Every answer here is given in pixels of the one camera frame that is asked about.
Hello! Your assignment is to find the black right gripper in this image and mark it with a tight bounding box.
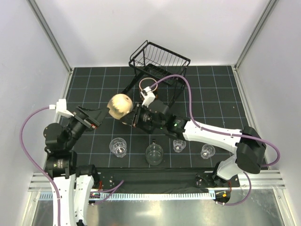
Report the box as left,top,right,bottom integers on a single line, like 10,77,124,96
120,102,165,130

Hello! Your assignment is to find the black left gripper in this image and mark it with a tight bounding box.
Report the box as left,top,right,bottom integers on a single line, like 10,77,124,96
64,105,109,149

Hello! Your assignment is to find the beige ceramic mug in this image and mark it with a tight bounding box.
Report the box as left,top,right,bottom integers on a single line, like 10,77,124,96
107,94,133,120

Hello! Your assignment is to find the black mug with pink rim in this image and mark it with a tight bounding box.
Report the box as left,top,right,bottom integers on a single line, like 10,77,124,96
139,77,158,100

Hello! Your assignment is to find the grey-green ceramic mug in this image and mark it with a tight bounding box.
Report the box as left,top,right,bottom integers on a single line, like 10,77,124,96
145,143,164,166

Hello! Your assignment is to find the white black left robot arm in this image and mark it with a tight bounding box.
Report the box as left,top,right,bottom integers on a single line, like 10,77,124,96
43,106,109,226

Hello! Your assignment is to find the clear faceted plastic cup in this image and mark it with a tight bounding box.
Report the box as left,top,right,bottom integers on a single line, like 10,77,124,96
173,139,186,153
200,144,215,159

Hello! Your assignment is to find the black gridded table mat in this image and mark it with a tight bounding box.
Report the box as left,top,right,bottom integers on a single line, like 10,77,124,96
42,65,270,172

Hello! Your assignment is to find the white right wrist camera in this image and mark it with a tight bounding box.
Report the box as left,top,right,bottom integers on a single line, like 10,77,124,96
140,87,156,107

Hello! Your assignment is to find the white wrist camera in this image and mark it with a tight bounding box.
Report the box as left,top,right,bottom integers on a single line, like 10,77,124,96
140,87,156,107
55,99,74,118

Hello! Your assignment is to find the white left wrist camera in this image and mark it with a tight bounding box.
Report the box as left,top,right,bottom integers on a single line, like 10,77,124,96
55,99,74,118

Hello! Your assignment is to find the black wire dish rack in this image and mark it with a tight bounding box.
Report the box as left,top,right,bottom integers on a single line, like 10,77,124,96
121,41,190,108

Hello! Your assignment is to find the slotted white cable duct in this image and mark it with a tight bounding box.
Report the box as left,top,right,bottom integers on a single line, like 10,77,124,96
38,191,216,201

